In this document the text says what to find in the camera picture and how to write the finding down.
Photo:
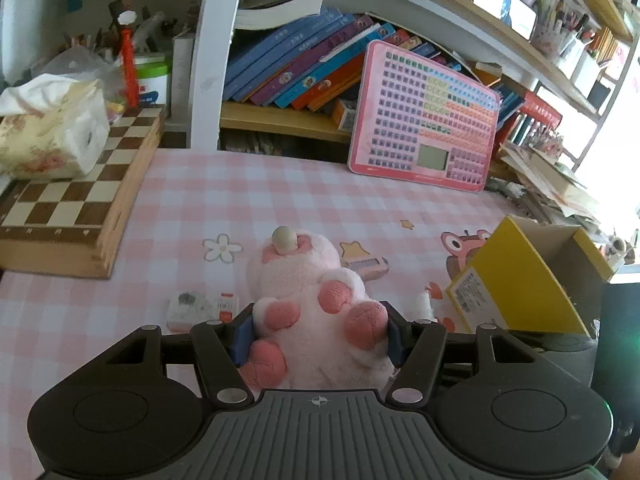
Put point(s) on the white pen holder box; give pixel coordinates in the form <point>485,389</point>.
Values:
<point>582,67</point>

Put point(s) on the black pen holder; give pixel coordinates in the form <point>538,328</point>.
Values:
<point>599,91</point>

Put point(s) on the white bookshelf frame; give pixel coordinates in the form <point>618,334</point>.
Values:
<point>210,60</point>

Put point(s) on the white green tub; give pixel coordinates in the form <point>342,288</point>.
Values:
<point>152,85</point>

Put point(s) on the wooden chessboard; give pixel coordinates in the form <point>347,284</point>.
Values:
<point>75,200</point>

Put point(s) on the clear plastic bag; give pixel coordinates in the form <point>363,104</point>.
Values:
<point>75,62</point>

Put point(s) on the orange red stick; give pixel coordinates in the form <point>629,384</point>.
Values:
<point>129,65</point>

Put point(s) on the red boxed book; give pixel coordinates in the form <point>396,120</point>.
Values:
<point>540,110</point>

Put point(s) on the clear pen holder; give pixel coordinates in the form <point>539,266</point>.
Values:
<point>555,40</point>

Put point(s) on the row of colourful books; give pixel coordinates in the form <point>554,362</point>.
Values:
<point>280,65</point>

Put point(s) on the pink checkered tablecloth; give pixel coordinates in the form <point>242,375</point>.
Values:
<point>300,200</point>

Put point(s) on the floral tissue pack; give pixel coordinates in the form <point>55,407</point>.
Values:
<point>45,130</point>

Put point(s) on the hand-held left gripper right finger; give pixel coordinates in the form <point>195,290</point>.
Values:
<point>395,342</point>

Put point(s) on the white smartphone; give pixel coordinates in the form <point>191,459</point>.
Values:
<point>500,5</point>

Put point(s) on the thick paperback book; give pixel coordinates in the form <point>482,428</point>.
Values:
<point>280,7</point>

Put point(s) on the pink learning tablet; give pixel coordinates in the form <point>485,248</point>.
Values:
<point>400,110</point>

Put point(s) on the small white roll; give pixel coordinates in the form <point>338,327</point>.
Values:
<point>422,305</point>

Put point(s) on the small orange box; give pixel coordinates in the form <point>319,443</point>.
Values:
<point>345,115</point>

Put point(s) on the pink plush toy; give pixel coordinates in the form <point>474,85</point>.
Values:
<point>310,300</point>

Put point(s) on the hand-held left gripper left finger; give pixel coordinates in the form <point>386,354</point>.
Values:
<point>242,342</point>

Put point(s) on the thick beige book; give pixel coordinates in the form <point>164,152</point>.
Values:
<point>565,180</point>

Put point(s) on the yellow cardboard box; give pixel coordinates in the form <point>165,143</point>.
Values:
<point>515,280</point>

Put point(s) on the stack of loose papers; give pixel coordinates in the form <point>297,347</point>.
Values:
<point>550,205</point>

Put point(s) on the small white packet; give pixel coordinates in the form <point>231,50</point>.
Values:
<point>200,307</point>

